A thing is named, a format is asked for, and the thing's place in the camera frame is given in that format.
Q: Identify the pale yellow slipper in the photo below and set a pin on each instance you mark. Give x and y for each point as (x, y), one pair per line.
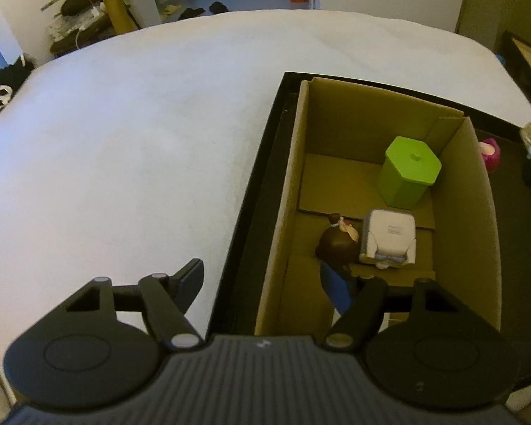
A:
(171, 10)

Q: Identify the brown cardboard box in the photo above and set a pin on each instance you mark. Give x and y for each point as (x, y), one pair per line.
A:
(336, 141)

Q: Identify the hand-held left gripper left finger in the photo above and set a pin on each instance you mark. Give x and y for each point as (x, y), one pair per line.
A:
(190, 277)

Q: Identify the black slipper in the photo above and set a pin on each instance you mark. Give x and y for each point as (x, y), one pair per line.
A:
(191, 13)
(218, 7)

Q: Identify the black cloth with white print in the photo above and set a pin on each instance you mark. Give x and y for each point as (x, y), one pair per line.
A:
(4, 84)

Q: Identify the small white device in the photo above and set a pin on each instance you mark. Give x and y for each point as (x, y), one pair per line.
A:
(391, 232)

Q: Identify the black tray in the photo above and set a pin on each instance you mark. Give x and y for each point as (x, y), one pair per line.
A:
(248, 230)

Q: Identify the dark wooden furniture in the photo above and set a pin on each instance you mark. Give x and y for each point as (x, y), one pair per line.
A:
(524, 62)

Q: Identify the green hexagonal container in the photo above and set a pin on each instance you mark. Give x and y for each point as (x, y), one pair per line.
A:
(407, 172)

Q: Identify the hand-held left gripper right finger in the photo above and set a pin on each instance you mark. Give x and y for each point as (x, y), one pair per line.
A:
(336, 290)

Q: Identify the brown-haired doll figurine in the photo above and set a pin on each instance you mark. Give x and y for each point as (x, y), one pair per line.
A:
(336, 245)

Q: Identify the pink toy figure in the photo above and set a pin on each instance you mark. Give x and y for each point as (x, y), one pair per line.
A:
(491, 155)

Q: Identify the white bed sheet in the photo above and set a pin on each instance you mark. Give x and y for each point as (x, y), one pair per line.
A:
(137, 141)

